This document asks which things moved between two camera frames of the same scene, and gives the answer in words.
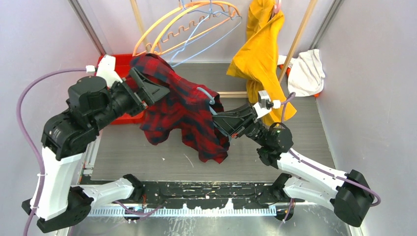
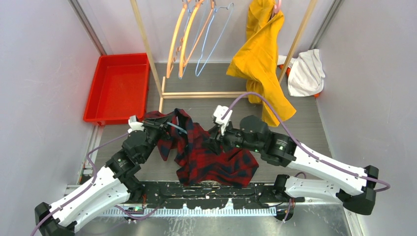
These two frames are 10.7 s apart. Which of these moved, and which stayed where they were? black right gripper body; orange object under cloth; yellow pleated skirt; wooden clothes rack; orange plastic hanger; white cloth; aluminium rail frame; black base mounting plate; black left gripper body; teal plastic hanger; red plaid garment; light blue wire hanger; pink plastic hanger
Moved: black right gripper body; light blue wire hanger; red plaid garment; orange plastic hanger; black left gripper body; teal plastic hanger
Stayed: yellow pleated skirt; orange object under cloth; white cloth; pink plastic hanger; black base mounting plate; wooden clothes rack; aluminium rail frame
